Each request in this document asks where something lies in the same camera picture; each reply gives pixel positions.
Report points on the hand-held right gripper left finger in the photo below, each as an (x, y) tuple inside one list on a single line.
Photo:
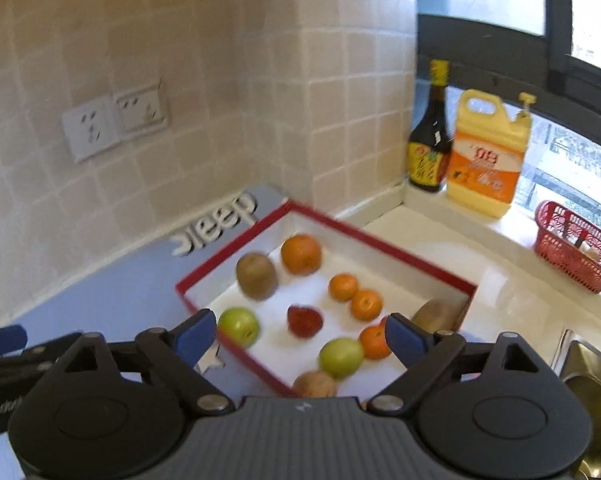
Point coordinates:
[(196, 335)]

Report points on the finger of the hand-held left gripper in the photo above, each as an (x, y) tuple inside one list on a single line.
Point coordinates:
[(3, 338)]

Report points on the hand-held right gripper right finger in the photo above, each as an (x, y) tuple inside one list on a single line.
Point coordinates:
[(405, 340)]

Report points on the red box with white inside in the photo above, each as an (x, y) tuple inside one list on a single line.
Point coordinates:
[(275, 310)]

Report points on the large orange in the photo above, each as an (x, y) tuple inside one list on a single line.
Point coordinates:
[(301, 254)]

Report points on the small tangerine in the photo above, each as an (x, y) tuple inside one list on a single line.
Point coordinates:
[(343, 286), (366, 305), (373, 342)]

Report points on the brown kiwi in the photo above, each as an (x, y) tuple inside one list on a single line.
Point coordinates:
[(438, 316), (256, 276), (314, 385)]

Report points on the green apple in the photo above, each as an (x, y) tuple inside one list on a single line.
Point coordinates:
[(341, 357), (238, 326)]

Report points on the red strawberry fruit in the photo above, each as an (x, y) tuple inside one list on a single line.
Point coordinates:
[(305, 321)]

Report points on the blue printed mat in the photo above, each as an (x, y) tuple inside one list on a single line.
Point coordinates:
[(105, 285)]

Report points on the red plastic basket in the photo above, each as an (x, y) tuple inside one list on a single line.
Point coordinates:
[(570, 255)]

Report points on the dark soy sauce bottle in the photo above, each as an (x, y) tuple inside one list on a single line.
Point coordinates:
[(429, 150)]

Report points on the yellow detergent jug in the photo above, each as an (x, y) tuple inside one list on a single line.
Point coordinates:
[(488, 165)]

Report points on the steel sink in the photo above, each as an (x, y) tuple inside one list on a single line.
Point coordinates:
[(595, 385)]

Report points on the white wall socket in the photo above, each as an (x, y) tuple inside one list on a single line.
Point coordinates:
[(140, 110), (90, 130)]

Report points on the black window frame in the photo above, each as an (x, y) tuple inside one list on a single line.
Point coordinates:
[(555, 20)]

